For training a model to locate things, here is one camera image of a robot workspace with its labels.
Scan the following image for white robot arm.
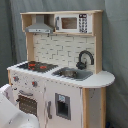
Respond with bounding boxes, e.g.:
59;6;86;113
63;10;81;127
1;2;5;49
0;84;40;128

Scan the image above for grey range hood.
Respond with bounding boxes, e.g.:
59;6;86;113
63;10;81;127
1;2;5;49
25;15;54;34

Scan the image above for wooden toy kitchen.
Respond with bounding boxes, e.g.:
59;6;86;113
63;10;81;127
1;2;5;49
8;10;115;128

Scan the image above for red stove knob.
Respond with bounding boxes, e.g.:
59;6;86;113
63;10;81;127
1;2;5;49
13;76;19;82
32;81;38;87

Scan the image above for grey ice dispenser panel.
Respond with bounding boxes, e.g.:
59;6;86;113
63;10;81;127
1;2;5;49
55;93;71;120

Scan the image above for black toy faucet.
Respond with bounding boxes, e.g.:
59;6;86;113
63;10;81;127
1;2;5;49
75;49;95;71

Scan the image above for grey toy sink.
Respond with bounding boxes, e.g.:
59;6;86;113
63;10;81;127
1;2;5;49
53;67;92;81

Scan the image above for toy microwave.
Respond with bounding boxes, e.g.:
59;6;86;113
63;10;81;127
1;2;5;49
55;14;92;33

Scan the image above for grey cabinet door handle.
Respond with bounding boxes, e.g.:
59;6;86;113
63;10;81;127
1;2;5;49
47;101;52;119

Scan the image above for toy oven door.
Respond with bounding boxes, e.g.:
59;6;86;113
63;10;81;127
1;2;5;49
13;87;43;122

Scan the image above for black stovetop red burners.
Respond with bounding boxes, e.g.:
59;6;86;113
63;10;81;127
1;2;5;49
20;61;56;73

